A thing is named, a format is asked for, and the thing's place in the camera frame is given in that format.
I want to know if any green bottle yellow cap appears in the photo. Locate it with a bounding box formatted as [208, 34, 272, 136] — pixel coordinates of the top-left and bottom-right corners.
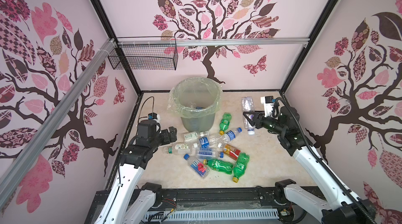
[232, 152, 250, 183]

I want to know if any aluminium rail left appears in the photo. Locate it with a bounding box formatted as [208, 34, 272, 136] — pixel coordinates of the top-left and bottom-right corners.
[0, 38, 117, 207]

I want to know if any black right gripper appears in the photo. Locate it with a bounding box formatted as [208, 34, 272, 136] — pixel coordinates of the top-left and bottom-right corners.
[243, 109, 285, 137]

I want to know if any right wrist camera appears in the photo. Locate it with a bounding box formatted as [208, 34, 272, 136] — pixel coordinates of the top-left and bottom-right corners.
[260, 96, 275, 117]

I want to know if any black corrugated cable conduit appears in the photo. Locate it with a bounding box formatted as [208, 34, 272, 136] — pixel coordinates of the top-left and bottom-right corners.
[272, 97, 378, 224]

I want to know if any grey mesh waste bin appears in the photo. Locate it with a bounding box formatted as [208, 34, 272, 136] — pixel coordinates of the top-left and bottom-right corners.
[173, 77, 223, 133]

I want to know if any tall clear purple-tint bottle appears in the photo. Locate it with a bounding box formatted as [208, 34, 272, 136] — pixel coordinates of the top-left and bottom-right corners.
[241, 97, 255, 136]

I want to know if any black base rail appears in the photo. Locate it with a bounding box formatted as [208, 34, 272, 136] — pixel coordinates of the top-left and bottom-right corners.
[129, 183, 291, 219]

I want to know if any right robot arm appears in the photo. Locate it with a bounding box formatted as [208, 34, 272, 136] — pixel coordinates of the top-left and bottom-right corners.
[243, 107, 376, 224]

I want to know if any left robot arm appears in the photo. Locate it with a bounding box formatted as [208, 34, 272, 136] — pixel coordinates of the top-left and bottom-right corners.
[95, 119, 177, 224]

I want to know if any aluminium rail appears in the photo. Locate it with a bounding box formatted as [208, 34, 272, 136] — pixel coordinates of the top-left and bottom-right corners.
[118, 37, 310, 47]
[0, 38, 117, 207]

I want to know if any white slotted cable duct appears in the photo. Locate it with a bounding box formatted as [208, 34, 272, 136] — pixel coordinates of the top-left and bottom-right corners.
[142, 209, 279, 223]

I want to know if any clear bottle green leaf label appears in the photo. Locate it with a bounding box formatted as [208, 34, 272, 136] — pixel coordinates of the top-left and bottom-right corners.
[163, 143, 197, 156]

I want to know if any yellow red label bottle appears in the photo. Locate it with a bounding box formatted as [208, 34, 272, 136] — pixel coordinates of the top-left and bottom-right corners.
[217, 143, 241, 161]

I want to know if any clear bottle pink blue label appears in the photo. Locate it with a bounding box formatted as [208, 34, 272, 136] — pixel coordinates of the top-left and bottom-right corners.
[183, 154, 209, 178]

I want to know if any clear bottle blue text label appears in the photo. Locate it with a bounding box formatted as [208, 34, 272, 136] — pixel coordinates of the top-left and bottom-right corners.
[195, 148, 224, 160]

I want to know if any aluminium rail back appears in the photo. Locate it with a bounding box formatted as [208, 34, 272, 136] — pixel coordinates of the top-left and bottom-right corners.
[118, 37, 310, 47]

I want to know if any clear bottle blue label cap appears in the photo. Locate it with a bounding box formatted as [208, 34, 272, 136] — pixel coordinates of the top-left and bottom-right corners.
[220, 127, 242, 143]

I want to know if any Pocari Sweat clear bottle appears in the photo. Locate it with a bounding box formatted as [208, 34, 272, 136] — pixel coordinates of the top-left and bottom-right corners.
[198, 134, 222, 148]

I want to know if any green plastic bin liner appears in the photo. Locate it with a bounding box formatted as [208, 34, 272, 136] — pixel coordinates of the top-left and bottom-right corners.
[167, 77, 223, 119]

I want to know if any clear bottle green white label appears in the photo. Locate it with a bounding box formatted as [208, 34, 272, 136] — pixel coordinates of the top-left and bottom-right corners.
[183, 131, 209, 143]

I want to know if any black wire wall basket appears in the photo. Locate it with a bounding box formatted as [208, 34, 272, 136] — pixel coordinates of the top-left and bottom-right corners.
[108, 36, 179, 71]

